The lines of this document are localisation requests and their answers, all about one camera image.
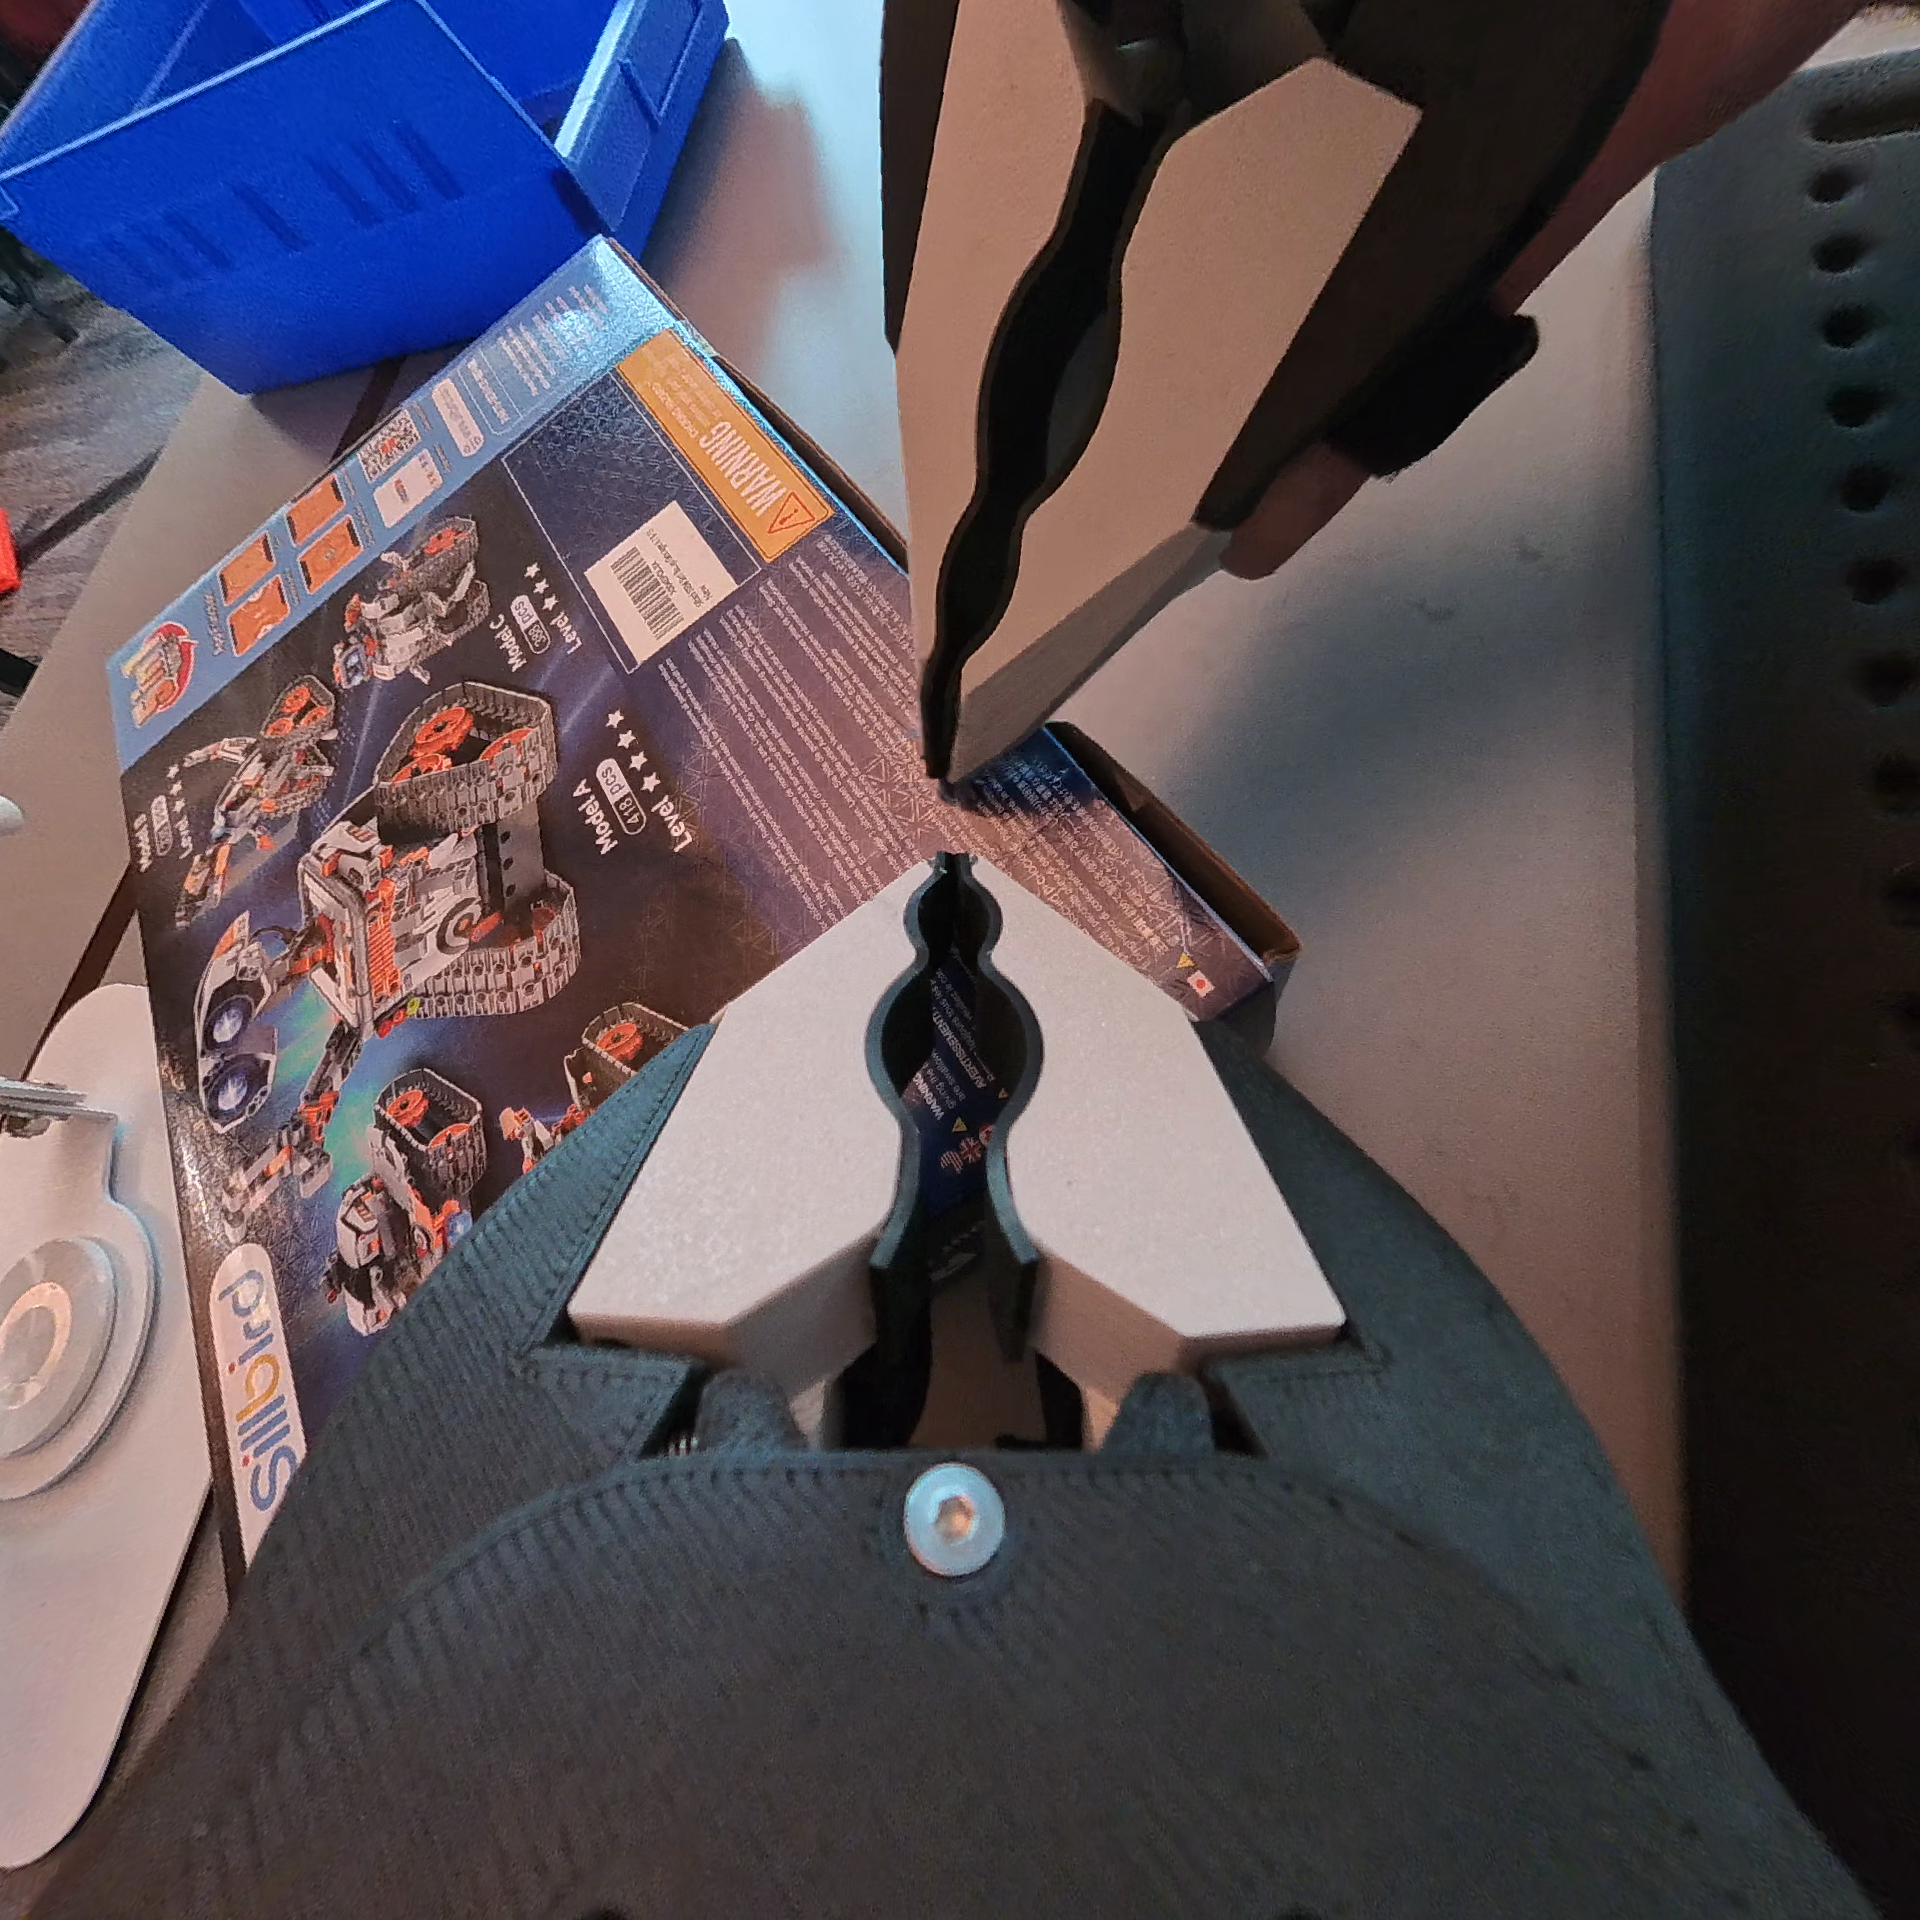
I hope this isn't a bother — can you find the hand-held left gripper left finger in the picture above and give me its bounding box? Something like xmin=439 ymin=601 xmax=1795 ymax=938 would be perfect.
xmin=566 ymin=854 xmax=964 ymax=1450

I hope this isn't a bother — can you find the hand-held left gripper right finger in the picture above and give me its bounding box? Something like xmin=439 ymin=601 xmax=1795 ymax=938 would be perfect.
xmin=957 ymin=854 xmax=1346 ymax=1450

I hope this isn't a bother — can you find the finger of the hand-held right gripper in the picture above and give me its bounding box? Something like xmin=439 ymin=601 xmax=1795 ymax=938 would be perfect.
xmin=897 ymin=0 xmax=1149 ymax=784
xmin=954 ymin=57 xmax=1421 ymax=784

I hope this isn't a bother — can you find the toy robot kit box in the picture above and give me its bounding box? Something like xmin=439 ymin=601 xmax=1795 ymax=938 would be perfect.
xmin=105 ymin=239 xmax=1306 ymax=1593

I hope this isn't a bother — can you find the person's right forearm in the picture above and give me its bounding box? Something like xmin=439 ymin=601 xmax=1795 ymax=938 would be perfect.
xmin=1500 ymin=0 xmax=1920 ymax=318

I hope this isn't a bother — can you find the person's right hand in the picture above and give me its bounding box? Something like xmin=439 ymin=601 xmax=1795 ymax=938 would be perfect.
xmin=1228 ymin=292 xmax=1542 ymax=580

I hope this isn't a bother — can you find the grey perforated plastic chair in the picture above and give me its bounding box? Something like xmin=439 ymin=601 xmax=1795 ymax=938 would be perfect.
xmin=1651 ymin=60 xmax=1920 ymax=1920

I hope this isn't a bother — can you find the blue plastic bin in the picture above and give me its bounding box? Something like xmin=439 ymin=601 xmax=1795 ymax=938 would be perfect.
xmin=0 ymin=0 xmax=731 ymax=395

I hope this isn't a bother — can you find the round metal disc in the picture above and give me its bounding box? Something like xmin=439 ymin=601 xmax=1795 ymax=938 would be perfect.
xmin=0 ymin=1238 xmax=126 ymax=1462

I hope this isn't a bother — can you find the small metal bracket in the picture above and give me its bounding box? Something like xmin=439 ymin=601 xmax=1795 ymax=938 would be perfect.
xmin=0 ymin=1074 xmax=119 ymax=1145

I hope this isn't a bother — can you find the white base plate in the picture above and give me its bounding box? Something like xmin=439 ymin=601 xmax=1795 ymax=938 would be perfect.
xmin=0 ymin=984 xmax=212 ymax=1855

